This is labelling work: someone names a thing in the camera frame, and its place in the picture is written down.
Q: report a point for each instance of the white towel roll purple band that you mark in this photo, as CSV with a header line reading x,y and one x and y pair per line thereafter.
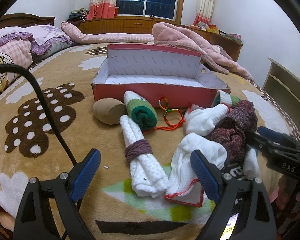
x,y
147,175

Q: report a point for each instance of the purple ruffled pillow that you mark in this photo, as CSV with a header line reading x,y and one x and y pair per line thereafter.
x,y
41,37

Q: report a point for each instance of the green white sock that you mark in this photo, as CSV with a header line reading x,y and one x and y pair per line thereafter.
x,y
225,98
140,111

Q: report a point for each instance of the items on cabinet corner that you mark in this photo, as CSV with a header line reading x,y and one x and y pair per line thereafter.
x,y
213,29

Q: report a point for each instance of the red cardboard shoe box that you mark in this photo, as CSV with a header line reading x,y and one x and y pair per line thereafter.
x,y
156,72

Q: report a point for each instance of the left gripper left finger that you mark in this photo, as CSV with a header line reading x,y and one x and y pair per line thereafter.
x,y
35,219

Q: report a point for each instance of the wooden headboard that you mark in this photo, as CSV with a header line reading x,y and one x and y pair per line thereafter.
x,y
24,20

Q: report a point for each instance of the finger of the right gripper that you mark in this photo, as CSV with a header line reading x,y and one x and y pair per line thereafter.
x,y
277,137
262,146

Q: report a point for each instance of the white sock bundle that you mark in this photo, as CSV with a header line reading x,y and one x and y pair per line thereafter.
x,y
203,121

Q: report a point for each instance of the long pink bolster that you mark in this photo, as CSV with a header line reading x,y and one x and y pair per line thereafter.
x,y
77,36

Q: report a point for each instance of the pink quilted blanket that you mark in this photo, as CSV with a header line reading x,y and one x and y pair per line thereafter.
x,y
166,34

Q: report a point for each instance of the clothes pile on cabinet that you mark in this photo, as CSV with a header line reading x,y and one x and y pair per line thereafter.
x,y
78,15

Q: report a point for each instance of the beige shelf unit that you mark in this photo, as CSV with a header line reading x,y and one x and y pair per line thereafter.
x,y
284,77

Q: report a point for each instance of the tan rolled sock ball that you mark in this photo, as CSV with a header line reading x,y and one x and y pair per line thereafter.
x,y
109,110

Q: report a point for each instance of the white glove red trim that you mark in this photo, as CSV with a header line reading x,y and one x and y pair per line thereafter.
x,y
184,185

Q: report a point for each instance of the right floral curtain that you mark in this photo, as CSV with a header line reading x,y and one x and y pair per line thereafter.
x,y
204,11

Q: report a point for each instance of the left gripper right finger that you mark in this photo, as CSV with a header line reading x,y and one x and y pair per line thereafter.
x,y
255,216

